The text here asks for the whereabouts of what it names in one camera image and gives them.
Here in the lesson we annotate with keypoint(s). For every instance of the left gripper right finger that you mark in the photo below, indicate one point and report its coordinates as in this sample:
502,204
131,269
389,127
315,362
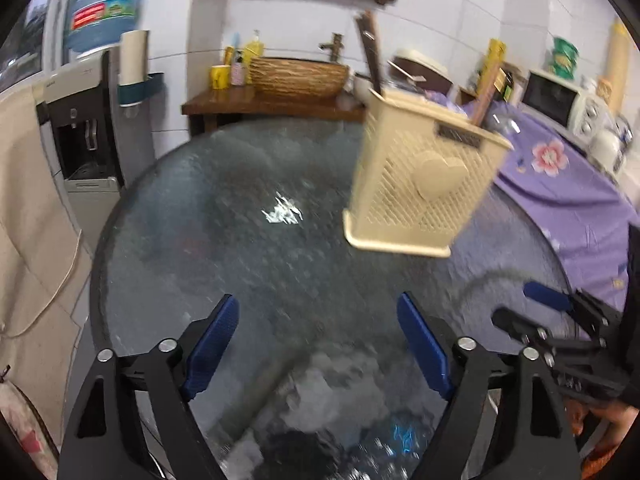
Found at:
532,438

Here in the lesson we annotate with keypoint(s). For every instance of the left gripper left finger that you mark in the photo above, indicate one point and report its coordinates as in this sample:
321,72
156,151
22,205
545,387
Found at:
104,437

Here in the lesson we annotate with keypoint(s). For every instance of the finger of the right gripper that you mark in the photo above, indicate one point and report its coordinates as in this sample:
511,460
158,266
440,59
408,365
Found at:
518,327
547,296

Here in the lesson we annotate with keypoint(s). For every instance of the purple floral cloth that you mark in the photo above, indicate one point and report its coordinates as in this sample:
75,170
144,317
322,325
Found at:
581,213

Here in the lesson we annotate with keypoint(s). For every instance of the white electric kettle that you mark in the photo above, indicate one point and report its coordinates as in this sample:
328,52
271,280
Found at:
606,152

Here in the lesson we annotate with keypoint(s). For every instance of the cream perforated utensil holder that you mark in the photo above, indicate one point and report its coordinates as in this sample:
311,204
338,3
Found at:
421,173

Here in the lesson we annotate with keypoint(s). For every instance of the beige cloth cover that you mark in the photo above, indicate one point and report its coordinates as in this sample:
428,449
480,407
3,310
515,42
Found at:
44,265

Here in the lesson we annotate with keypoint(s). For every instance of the white microwave oven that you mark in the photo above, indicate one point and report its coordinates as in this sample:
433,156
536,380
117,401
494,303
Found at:
570,109

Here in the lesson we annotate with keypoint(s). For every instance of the green stacked containers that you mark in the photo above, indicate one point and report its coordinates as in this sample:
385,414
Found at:
564,58

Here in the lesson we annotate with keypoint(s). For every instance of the water dispenser machine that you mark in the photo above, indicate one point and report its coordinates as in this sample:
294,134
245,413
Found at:
102,146

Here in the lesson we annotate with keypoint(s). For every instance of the bronze faucet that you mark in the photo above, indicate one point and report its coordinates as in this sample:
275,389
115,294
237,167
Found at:
334,47

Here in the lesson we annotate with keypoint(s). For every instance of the woven wicker basket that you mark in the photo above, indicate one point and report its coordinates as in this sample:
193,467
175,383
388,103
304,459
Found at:
296,78

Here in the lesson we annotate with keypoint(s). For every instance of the dark wooden side table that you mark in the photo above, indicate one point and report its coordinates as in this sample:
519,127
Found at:
204,112

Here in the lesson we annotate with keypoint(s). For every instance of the white paper cup stack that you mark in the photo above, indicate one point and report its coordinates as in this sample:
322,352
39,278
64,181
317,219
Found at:
133,66

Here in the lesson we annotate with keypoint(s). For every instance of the yellow soap bottle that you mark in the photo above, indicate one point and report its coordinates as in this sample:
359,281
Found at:
253,49

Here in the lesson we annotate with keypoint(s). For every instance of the yellow mug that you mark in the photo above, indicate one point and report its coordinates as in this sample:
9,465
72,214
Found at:
220,77

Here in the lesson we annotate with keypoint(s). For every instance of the blue water jug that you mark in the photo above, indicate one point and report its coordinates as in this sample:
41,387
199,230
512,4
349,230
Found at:
94,24

